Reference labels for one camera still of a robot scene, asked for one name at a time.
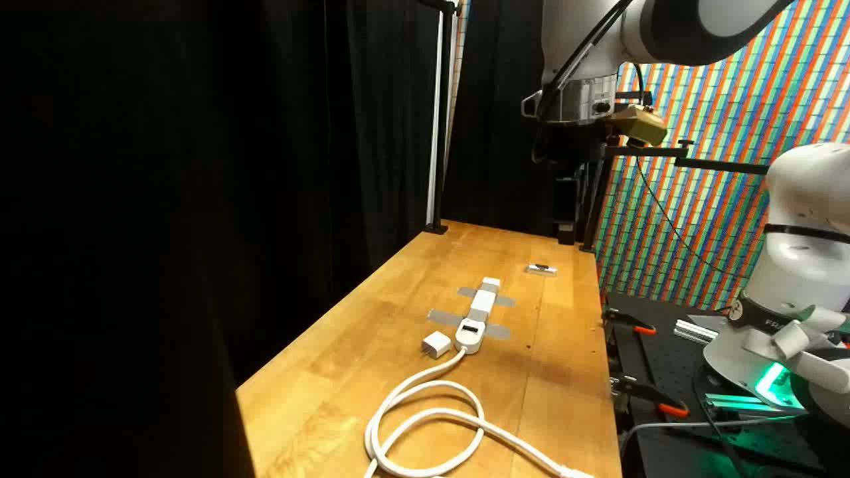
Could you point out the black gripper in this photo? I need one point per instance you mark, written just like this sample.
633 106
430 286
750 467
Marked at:
572 143

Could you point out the white charger head cube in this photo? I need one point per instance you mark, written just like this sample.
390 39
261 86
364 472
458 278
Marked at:
437 347

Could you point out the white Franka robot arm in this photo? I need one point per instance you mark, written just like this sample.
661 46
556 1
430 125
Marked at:
706 29

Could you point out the black stand pole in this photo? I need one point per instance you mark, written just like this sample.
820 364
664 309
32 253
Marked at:
595 204

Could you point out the slanted white pole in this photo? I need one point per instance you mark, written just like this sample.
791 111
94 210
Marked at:
454 88

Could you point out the small silver black gadget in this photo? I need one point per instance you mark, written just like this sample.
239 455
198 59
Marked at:
540 270

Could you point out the white power strip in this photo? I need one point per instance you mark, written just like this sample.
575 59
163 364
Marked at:
479 314

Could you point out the small silver metal block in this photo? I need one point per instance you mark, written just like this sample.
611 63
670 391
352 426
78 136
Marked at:
693 331

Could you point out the black side table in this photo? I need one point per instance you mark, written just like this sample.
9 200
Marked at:
660 362

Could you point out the black curtain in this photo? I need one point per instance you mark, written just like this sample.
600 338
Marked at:
175 176

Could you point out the upright frame pole with base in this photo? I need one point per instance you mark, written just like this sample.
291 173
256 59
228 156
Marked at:
433 115

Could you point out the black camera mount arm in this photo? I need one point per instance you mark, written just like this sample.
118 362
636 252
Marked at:
717 165

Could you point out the short grey duct tape strip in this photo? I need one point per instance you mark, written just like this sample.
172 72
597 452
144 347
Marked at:
462 293

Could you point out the long grey duct tape strip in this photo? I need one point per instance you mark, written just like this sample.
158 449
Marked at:
442 318

